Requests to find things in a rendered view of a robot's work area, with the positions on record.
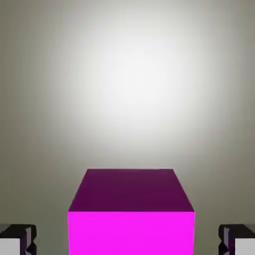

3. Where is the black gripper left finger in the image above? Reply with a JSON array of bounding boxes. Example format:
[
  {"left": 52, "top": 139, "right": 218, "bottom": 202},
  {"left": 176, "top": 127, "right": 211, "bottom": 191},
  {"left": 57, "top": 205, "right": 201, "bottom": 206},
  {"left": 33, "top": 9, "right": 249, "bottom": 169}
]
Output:
[{"left": 0, "top": 224, "right": 38, "bottom": 255}]

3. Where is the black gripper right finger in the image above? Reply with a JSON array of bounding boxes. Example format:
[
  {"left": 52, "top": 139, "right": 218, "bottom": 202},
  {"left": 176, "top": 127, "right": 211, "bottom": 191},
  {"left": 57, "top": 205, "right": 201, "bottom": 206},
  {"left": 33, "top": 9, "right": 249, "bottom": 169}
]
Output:
[{"left": 218, "top": 224, "right": 255, "bottom": 255}]

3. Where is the small magenta cube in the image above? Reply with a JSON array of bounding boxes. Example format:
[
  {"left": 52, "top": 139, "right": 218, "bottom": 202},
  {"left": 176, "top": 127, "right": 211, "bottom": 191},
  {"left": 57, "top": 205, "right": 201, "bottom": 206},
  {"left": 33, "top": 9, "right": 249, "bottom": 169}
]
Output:
[{"left": 67, "top": 168, "right": 196, "bottom": 255}]

